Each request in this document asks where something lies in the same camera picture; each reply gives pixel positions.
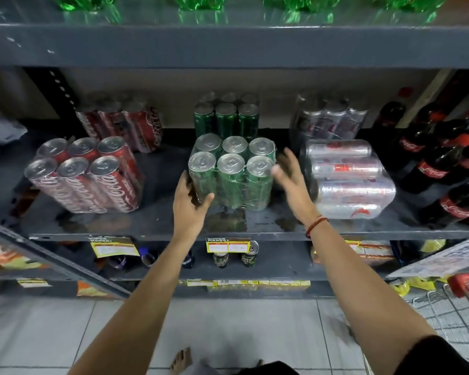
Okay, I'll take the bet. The person's left forearm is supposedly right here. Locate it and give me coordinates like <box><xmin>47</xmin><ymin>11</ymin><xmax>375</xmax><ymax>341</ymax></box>
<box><xmin>67</xmin><ymin>231</ymin><xmax>206</xmax><ymax>375</ymax></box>

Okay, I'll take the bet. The green plastic bottle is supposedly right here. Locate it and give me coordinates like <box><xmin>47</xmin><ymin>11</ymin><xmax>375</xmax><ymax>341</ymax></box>
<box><xmin>263</xmin><ymin>0</ymin><xmax>342</xmax><ymax>12</ymax></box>
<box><xmin>383</xmin><ymin>0</ymin><xmax>452</xmax><ymax>13</ymax></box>
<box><xmin>173</xmin><ymin>0</ymin><xmax>225</xmax><ymax>11</ymax></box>
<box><xmin>51</xmin><ymin>0</ymin><xmax>116</xmax><ymax>12</ymax></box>

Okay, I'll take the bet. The person's right hand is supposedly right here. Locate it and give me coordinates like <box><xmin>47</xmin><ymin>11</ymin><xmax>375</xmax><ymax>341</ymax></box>
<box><xmin>271</xmin><ymin>147</ymin><xmax>328</xmax><ymax>229</ymax></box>

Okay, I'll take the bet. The grey metal shelf rack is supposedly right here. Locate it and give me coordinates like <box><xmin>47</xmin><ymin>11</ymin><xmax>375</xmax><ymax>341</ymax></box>
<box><xmin>0</xmin><ymin>0</ymin><xmax>469</xmax><ymax>301</ymax></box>

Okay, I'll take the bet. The pile of orange snack packets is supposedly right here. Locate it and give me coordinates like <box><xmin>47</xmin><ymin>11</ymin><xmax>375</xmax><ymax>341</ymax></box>
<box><xmin>0</xmin><ymin>237</ymin><xmax>44</xmax><ymax>272</ymax></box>

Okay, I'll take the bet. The person's black sleeve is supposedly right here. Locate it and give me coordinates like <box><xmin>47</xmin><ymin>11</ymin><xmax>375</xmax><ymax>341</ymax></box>
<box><xmin>394</xmin><ymin>334</ymin><xmax>469</xmax><ymax>375</ymax></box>

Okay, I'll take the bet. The person's left hand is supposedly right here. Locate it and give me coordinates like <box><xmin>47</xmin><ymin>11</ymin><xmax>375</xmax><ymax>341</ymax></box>
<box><xmin>173</xmin><ymin>170</ymin><xmax>216</xmax><ymax>239</ymax></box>

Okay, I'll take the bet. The person's bare foot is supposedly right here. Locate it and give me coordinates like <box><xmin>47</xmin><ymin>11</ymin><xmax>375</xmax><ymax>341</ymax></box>
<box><xmin>170</xmin><ymin>347</ymin><xmax>194</xmax><ymax>375</ymax></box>

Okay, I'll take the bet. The strip of yellow price labels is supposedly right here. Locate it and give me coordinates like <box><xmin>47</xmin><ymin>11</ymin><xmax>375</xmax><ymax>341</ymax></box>
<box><xmin>186</xmin><ymin>279</ymin><xmax>312</xmax><ymax>289</ymax></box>

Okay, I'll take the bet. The wire shopping cart red handle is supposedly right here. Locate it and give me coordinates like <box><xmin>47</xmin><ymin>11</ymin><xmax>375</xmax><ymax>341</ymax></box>
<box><xmin>391</xmin><ymin>272</ymin><xmax>469</xmax><ymax>375</ymax></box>

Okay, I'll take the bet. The white plastic bag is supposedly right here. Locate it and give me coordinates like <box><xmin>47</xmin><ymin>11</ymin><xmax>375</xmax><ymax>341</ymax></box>
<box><xmin>0</xmin><ymin>116</ymin><xmax>28</xmax><ymax>168</ymax></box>

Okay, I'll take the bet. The red can six-pack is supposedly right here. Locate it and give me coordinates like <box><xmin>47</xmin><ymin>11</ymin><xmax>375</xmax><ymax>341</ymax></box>
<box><xmin>75</xmin><ymin>93</ymin><xmax>164</xmax><ymax>154</ymax></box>
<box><xmin>24</xmin><ymin>136</ymin><xmax>145</xmax><ymax>214</ymax></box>

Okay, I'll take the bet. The red white drink pack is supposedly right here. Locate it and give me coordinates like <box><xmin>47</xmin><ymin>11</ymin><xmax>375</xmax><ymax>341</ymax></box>
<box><xmin>357</xmin><ymin>241</ymin><xmax>398</xmax><ymax>267</ymax></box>

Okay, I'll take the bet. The silver can six-pack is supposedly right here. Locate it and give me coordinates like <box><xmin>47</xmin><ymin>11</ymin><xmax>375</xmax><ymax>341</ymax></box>
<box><xmin>300</xmin><ymin>139</ymin><xmax>397</xmax><ymax>220</ymax></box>
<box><xmin>290</xmin><ymin>93</ymin><xmax>370</xmax><ymax>151</ymax></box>

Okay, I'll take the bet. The blue drink can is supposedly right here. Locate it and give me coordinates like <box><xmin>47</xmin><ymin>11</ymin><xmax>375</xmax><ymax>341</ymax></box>
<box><xmin>139</xmin><ymin>247</ymin><xmax>157</xmax><ymax>267</ymax></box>

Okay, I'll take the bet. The green can six-pack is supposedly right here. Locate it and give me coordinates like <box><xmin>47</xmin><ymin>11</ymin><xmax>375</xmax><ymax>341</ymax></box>
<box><xmin>193</xmin><ymin>91</ymin><xmax>261</xmax><ymax>143</ymax></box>
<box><xmin>188</xmin><ymin>133</ymin><xmax>277</xmax><ymax>212</ymax></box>

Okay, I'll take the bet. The person's right forearm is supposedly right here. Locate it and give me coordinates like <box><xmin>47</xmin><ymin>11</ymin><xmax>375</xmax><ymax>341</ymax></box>
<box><xmin>306</xmin><ymin>218</ymin><xmax>441</xmax><ymax>375</ymax></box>

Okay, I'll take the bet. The printed paper flyer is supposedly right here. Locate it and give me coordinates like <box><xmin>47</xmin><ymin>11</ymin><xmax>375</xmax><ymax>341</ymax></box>
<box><xmin>387</xmin><ymin>237</ymin><xmax>469</xmax><ymax>280</ymax></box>

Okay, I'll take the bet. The red thread bracelet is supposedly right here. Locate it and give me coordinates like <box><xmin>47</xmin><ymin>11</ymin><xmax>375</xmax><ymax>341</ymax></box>
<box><xmin>305</xmin><ymin>216</ymin><xmax>330</xmax><ymax>239</ymax></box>

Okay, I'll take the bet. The group of dark cola bottles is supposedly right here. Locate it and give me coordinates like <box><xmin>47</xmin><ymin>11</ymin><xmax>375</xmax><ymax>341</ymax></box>
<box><xmin>369</xmin><ymin>98</ymin><xmax>469</xmax><ymax>231</ymax></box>

